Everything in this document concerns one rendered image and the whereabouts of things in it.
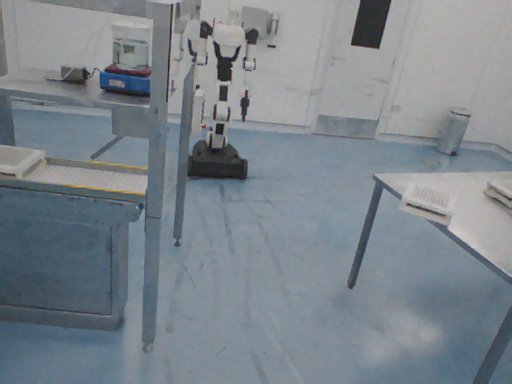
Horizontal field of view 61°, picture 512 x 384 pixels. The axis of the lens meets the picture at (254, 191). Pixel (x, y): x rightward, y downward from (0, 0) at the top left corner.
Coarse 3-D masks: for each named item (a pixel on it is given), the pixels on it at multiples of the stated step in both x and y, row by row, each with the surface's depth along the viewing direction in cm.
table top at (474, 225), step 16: (384, 176) 256; (400, 176) 260; (416, 176) 264; (432, 176) 268; (448, 176) 272; (464, 176) 276; (480, 176) 280; (496, 176) 285; (400, 192) 237; (448, 192) 247; (464, 192) 251; (480, 192) 254; (464, 208) 230; (480, 208) 233; (496, 208) 236; (432, 224) 214; (464, 224) 212; (480, 224) 215; (496, 224) 217; (464, 240) 197; (480, 240) 199; (496, 240) 201; (480, 256) 188; (496, 256) 188; (496, 272) 181
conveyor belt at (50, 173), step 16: (48, 176) 197; (64, 176) 199; (80, 176) 201; (96, 176) 204; (112, 176) 206; (128, 176) 208; (144, 176) 211; (64, 192) 187; (144, 192) 196; (144, 208) 191
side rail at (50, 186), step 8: (0, 184) 183; (8, 184) 183; (16, 184) 183; (24, 184) 183; (32, 184) 183; (40, 184) 183; (48, 184) 183; (56, 184) 184; (64, 184) 185; (72, 192) 185; (80, 192) 185; (88, 192) 185; (96, 192) 185; (104, 192) 185; (112, 192) 185; (120, 192) 185; (136, 200) 187; (144, 200) 187
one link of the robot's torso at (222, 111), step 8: (216, 72) 397; (232, 72) 401; (216, 80) 396; (232, 80) 398; (216, 88) 396; (224, 88) 401; (232, 88) 398; (216, 96) 406; (224, 96) 403; (216, 104) 401; (224, 104) 400; (216, 112) 399; (224, 112) 400; (224, 120) 407
